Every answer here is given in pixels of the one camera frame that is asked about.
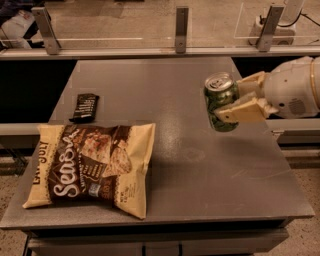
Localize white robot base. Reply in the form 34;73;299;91
248;0;305;45

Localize yellow brown chips bag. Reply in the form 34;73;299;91
23;123;155;219

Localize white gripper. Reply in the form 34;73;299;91
214;56;320;123

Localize left metal rail bracket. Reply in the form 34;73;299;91
32;7;60;55

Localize metal rail bracket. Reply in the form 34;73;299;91
32;7;60;55
175;7;189;54
256;5;284;52

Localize black snack bar wrapper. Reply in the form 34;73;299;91
70;93;99;123

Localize clear acrylic barrier panel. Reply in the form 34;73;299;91
0;0;320;49

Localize person in background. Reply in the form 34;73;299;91
0;0;44;49

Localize green soda can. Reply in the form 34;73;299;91
203;72;239;132

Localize grey cabinet under table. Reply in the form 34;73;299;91
23;220;288;256

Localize black cable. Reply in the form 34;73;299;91
259;9;320;28

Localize right metal rail bracket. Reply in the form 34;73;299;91
256;5;284;52

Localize middle metal rail bracket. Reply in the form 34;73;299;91
175;7;189;54

